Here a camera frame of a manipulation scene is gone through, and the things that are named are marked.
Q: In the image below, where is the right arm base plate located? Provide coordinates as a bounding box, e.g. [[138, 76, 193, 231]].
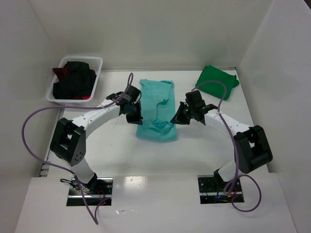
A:
[[198, 176, 244, 204]]

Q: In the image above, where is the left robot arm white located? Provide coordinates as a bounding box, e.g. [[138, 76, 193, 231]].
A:
[[50, 86, 143, 192]]

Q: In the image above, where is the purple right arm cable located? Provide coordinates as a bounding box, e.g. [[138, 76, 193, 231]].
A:
[[193, 81, 262, 213]]

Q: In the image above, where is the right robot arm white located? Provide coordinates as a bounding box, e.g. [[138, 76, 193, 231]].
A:
[[171, 90, 273, 184]]

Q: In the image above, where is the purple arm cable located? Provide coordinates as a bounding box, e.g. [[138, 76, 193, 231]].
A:
[[193, 81, 262, 213], [21, 72, 134, 225]]

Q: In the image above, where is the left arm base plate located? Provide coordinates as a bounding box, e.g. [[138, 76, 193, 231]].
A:
[[60, 178, 113, 206]]

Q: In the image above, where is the dark green folded t shirt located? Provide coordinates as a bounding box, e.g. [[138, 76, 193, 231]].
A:
[[195, 66, 240, 100]]

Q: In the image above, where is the black garment in basket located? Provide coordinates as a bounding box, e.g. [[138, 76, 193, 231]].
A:
[[52, 61, 97, 100]]

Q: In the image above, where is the teal t shirt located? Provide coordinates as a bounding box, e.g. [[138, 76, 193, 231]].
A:
[[136, 79, 177, 143]]

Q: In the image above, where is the red garment in basket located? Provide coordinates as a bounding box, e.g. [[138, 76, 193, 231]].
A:
[[52, 66, 69, 82]]

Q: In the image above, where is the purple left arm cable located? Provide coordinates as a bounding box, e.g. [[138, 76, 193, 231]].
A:
[[21, 72, 134, 225]]

